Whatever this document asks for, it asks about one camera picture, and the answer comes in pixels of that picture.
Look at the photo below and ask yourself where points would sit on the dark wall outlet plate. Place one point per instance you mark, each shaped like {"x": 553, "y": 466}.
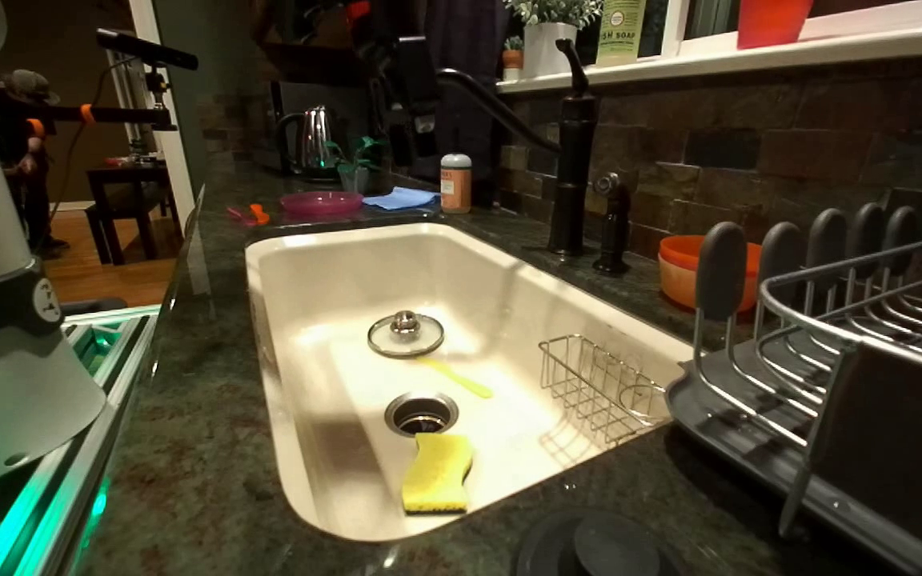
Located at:
{"x": 721, "y": 147}

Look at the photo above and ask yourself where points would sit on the green leafy plant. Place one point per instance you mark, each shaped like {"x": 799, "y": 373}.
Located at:
{"x": 553, "y": 9}

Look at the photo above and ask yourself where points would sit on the blue dish cloth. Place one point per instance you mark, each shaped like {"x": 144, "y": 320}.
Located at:
{"x": 397, "y": 199}

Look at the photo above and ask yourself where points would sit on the glass pot lid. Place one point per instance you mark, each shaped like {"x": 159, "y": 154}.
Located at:
{"x": 403, "y": 334}

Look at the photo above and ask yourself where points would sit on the orange plastic cup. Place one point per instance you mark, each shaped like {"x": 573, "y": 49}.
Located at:
{"x": 773, "y": 20}

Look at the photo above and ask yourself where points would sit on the black stand with orange clamps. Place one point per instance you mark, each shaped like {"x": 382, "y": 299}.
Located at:
{"x": 15, "y": 129}

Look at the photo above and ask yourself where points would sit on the white kitchen sink basin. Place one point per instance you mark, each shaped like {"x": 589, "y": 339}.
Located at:
{"x": 321, "y": 320}

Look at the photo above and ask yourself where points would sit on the dark bronze side sprayer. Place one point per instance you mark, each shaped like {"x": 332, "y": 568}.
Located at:
{"x": 614, "y": 224}

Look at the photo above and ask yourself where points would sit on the steel electric kettle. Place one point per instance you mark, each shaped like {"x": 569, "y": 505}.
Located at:
{"x": 313, "y": 137}

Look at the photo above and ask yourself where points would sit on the black round lid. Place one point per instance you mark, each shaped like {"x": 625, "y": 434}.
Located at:
{"x": 592, "y": 546}

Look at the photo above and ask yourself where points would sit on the white window sill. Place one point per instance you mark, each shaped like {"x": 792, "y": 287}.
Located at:
{"x": 824, "y": 49}

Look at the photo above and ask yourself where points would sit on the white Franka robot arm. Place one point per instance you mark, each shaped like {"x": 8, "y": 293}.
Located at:
{"x": 0, "y": 352}

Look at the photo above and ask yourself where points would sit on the orange bowl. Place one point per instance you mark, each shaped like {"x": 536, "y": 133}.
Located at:
{"x": 679, "y": 274}

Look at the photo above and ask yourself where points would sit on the yellow sponge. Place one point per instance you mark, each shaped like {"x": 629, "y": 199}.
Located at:
{"x": 437, "y": 474}

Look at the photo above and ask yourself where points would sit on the yellow plastic utensil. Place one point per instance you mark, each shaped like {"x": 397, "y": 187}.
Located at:
{"x": 462, "y": 378}

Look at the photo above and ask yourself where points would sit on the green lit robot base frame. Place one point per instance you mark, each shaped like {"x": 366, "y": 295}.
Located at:
{"x": 109, "y": 352}

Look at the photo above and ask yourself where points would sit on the dark bronze faucet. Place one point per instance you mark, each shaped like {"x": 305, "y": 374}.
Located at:
{"x": 573, "y": 169}

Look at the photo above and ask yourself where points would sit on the orange label soap bottle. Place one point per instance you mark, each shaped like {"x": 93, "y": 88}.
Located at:
{"x": 456, "y": 187}

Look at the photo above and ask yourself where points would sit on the dark wooden stool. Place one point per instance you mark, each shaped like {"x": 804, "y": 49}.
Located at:
{"x": 130, "y": 180}

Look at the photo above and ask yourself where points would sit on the black camera tripod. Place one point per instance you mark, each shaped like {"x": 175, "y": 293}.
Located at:
{"x": 144, "y": 49}

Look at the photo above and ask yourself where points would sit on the white plant pot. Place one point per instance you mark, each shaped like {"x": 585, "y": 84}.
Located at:
{"x": 548, "y": 52}

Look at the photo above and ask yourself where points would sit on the small orange utensil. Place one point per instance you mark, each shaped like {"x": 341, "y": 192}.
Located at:
{"x": 258, "y": 216}

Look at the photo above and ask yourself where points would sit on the metal sink drain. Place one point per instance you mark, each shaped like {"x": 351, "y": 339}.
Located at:
{"x": 422, "y": 414}

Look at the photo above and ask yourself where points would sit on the pink bowl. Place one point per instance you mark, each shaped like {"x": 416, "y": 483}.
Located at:
{"x": 321, "y": 205}

